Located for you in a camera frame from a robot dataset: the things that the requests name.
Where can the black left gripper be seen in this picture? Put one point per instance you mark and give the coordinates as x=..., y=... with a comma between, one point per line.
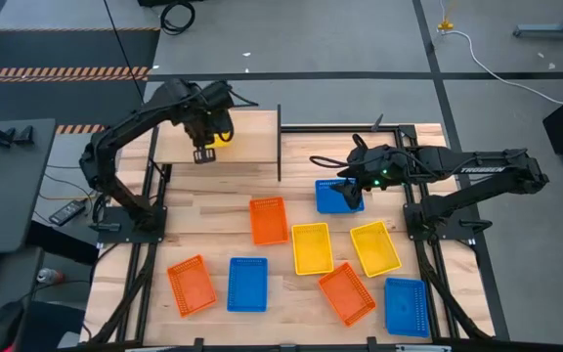
x=203, y=122

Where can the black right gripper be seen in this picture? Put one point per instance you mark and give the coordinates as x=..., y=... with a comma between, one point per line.
x=374, y=166

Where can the yellow plastic basket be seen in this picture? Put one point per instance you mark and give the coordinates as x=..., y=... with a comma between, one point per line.
x=223, y=143
x=375, y=249
x=312, y=249

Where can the blue plastic basket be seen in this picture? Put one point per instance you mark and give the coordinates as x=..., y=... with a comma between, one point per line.
x=407, y=308
x=328, y=203
x=247, y=286

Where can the orange plastic basket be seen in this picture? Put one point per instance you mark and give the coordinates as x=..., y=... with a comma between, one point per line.
x=269, y=222
x=192, y=286
x=346, y=294

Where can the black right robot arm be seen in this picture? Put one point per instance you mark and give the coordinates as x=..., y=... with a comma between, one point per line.
x=457, y=161

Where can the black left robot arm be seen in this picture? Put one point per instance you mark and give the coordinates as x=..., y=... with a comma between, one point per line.
x=115, y=137

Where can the wooden shelf board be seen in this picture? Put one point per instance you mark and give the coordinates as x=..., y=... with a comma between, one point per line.
x=252, y=142

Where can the black power adapter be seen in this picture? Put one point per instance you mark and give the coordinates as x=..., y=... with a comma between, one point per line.
x=66, y=212

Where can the dark grey desk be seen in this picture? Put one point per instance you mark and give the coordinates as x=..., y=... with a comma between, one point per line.
x=3, y=274
x=12, y=195

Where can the silver drink can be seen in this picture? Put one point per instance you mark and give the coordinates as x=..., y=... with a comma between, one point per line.
x=49, y=276

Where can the grey desk foot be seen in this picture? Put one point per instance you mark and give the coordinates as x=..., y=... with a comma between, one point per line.
x=545, y=33

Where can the black computer mouse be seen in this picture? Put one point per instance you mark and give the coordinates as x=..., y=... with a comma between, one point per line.
x=5, y=325

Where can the black table frame rails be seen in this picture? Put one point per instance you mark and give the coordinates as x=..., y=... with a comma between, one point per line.
x=340, y=128

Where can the black shelf side frame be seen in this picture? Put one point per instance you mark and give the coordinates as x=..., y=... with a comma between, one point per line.
x=279, y=146

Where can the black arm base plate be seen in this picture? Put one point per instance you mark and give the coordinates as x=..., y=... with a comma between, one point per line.
x=110, y=233
x=416, y=230

